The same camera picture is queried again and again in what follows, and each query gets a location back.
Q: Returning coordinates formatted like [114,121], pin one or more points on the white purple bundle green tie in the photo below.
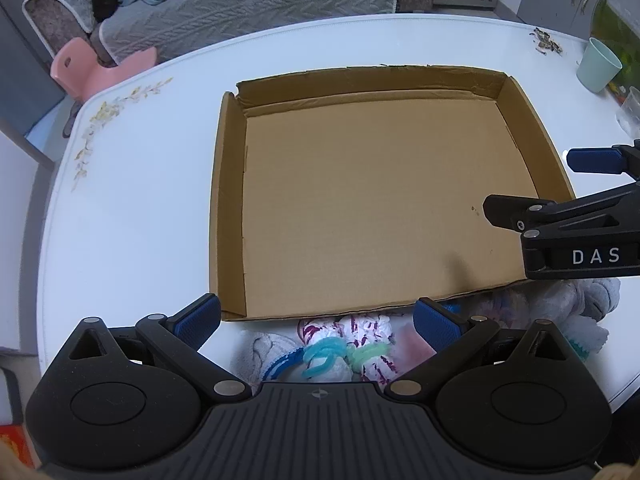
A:
[372,332]

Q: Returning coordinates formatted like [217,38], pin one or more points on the white bundle teal tie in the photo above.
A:
[330,370]

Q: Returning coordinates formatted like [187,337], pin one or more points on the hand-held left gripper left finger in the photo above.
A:
[200,317]

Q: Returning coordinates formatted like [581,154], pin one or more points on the pile of seed shells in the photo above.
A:
[545,42]

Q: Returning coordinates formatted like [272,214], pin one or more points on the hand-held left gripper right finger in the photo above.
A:
[437,327]

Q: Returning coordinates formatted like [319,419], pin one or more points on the pink plastic chair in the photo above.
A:
[100,72]

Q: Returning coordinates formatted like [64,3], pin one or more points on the green cup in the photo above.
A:
[597,67]

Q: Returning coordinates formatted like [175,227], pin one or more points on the grey sofa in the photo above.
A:
[250,10]

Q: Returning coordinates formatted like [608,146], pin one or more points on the red object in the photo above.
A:
[10,445]

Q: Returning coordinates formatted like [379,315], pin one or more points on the grey door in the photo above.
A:
[20,85]

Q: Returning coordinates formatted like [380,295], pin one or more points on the pale pink sock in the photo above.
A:
[417,345]

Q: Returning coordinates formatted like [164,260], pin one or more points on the cardboard box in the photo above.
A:
[375,185]

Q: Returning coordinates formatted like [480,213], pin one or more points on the white knit sock blue loop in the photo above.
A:
[262,350]

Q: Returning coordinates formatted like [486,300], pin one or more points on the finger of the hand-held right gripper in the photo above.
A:
[595,160]
[525,212]

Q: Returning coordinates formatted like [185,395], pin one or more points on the clear plastic cup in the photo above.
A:
[631,110]

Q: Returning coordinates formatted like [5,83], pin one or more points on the glass fish tank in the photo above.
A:
[617,25]

